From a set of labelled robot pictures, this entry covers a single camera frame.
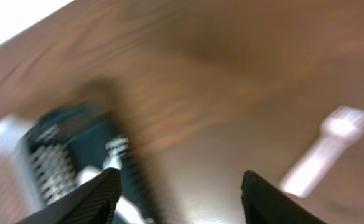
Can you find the black plastic basket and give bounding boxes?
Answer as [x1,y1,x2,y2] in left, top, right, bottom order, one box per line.
[24,105,163,223]

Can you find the white plastic spoon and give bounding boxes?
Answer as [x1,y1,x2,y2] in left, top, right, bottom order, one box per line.
[76,166,154,224]

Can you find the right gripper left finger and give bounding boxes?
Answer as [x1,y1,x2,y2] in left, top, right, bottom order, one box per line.
[17,168,121,224]

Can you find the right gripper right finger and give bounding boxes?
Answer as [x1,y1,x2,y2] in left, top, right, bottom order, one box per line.
[241,170,323,224]

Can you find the clear plastic basket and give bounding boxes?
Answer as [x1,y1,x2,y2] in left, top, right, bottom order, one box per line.
[0,115,44,215]

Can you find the white plastic fork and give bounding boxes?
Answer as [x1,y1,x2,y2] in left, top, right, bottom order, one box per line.
[279,106,364,198]
[103,135,129,170]

